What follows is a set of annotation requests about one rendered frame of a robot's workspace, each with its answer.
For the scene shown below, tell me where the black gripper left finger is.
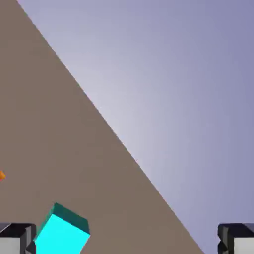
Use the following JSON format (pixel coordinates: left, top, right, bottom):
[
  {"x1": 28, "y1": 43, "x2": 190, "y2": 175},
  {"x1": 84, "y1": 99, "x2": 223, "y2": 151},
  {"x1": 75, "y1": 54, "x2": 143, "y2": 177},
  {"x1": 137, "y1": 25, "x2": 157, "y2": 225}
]
[{"x1": 0, "y1": 223, "x2": 37, "y2": 254}]

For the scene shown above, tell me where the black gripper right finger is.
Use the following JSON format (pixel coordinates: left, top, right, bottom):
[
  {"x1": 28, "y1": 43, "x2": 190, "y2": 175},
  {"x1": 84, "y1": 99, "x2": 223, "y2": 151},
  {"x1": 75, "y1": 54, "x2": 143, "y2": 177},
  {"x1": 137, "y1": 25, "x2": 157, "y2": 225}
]
[{"x1": 217, "y1": 223, "x2": 254, "y2": 254}]

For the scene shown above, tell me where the small cyan cube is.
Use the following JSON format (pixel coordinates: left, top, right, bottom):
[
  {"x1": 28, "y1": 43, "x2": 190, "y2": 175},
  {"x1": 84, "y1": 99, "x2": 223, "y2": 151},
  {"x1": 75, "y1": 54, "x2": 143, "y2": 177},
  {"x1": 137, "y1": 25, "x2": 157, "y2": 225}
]
[{"x1": 33, "y1": 202, "x2": 91, "y2": 254}]

